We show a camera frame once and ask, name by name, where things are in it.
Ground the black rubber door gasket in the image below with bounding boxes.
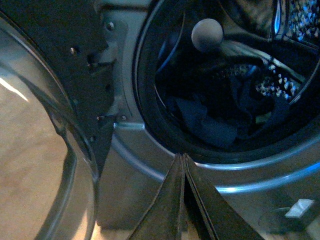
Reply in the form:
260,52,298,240
135,0,320,164

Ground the grey front-load washing machine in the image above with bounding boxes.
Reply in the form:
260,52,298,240
95,0,320,240

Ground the white tag on filter cover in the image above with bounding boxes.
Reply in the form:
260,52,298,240
285,198,315,219

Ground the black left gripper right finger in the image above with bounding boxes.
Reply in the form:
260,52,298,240
182,153,263,240

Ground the grey door hinge bracket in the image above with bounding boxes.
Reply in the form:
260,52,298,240
98,10,147,131

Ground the washing machine glass door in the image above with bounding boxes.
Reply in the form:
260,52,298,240
0,0,114,240

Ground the dark blue clothing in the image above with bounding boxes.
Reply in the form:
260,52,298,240
155,59,295,152

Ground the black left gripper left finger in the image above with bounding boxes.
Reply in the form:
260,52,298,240
128,154,185,240

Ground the steel washing machine drum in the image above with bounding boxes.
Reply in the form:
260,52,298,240
159,0,320,101

